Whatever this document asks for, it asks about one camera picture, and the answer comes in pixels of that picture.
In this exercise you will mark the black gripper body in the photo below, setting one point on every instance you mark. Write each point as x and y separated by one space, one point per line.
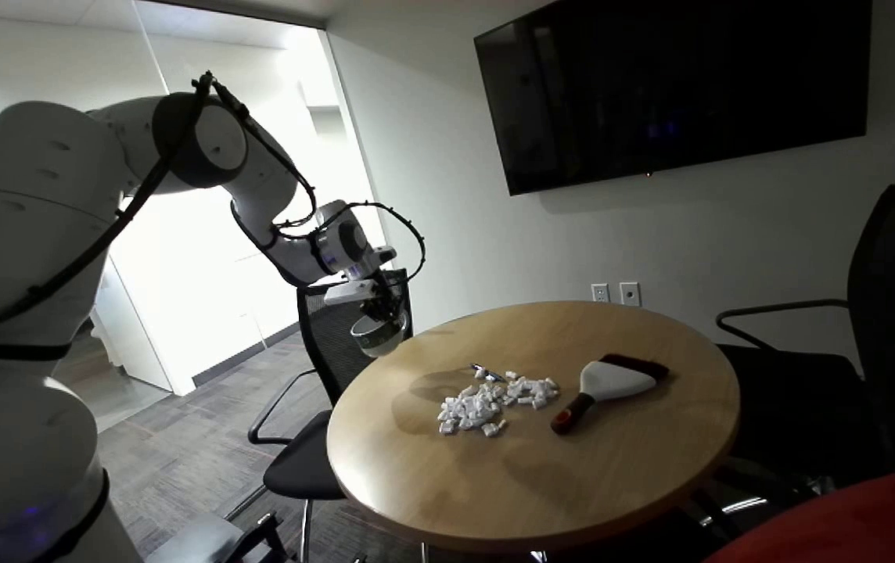
386 292

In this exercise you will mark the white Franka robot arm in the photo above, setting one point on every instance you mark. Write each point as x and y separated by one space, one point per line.
29 207

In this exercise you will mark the small metal spoon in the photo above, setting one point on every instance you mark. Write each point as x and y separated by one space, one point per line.
481 369

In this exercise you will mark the black mesh office chair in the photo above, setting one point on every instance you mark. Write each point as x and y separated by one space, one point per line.
308 464

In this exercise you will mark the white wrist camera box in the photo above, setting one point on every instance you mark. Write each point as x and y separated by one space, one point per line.
342 289

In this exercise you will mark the white wall outlet plate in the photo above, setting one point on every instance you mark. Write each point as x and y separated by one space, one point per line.
599 292
629 292

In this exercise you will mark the black wall television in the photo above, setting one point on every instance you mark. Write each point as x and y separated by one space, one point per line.
667 82

